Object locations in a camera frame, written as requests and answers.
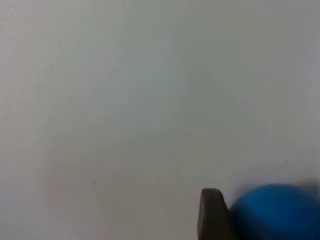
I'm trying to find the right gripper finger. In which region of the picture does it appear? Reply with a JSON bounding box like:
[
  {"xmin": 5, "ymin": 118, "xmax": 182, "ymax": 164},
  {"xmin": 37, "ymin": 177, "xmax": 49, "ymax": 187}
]
[{"xmin": 197, "ymin": 188, "xmax": 238, "ymax": 240}]

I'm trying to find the blue ball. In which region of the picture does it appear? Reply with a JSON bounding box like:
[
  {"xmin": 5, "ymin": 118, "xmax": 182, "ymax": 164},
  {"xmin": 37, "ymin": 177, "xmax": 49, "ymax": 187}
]
[{"xmin": 229, "ymin": 183, "xmax": 320, "ymax": 240}]

